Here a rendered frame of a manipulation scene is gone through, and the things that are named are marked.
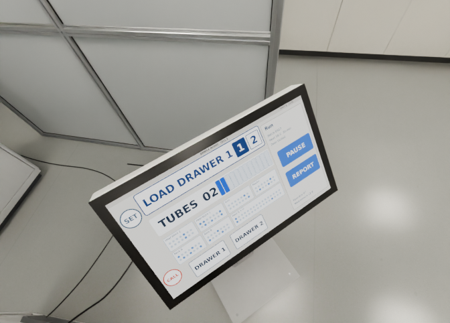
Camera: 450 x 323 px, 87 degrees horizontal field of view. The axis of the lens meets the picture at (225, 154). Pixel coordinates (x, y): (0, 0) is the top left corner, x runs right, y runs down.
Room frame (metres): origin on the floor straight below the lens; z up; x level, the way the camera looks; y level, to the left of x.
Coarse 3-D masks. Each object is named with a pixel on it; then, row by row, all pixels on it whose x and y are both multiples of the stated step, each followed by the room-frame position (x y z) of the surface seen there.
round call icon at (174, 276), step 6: (168, 270) 0.08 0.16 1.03; (174, 270) 0.08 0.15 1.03; (180, 270) 0.08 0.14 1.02; (162, 276) 0.07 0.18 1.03; (168, 276) 0.07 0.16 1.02; (174, 276) 0.07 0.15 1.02; (180, 276) 0.07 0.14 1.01; (168, 282) 0.06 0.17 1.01; (174, 282) 0.06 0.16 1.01; (168, 288) 0.05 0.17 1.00
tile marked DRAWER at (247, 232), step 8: (256, 216) 0.17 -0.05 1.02; (248, 224) 0.16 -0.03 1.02; (256, 224) 0.16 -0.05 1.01; (264, 224) 0.16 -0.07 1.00; (240, 232) 0.14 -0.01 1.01; (248, 232) 0.14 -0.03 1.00; (256, 232) 0.14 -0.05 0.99; (232, 240) 0.13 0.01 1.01; (240, 240) 0.13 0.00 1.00; (248, 240) 0.13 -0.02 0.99
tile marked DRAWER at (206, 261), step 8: (216, 248) 0.12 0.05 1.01; (224, 248) 0.12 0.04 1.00; (200, 256) 0.10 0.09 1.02; (208, 256) 0.10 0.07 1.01; (216, 256) 0.10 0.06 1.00; (224, 256) 0.10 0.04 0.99; (192, 264) 0.09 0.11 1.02; (200, 264) 0.09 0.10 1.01; (208, 264) 0.09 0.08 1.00; (216, 264) 0.09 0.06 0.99; (200, 272) 0.08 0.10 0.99
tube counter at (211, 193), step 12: (264, 156) 0.28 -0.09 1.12; (240, 168) 0.25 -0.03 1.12; (252, 168) 0.26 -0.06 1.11; (264, 168) 0.26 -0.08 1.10; (216, 180) 0.23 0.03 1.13; (228, 180) 0.23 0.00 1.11; (240, 180) 0.23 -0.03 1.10; (204, 192) 0.21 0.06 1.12; (216, 192) 0.21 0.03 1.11; (228, 192) 0.21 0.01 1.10
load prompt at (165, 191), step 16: (256, 128) 0.32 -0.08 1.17; (224, 144) 0.29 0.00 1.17; (240, 144) 0.29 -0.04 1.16; (256, 144) 0.30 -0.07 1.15; (208, 160) 0.26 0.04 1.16; (224, 160) 0.26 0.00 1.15; (176, 176) 0.23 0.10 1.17; (192, 176) 0.24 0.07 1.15; (208, 176) 0.24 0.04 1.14; (144, 192) 0.21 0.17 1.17; (160, 192) 0.21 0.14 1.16; (176, 192) 0.21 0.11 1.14; (144, 208) 0.19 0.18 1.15
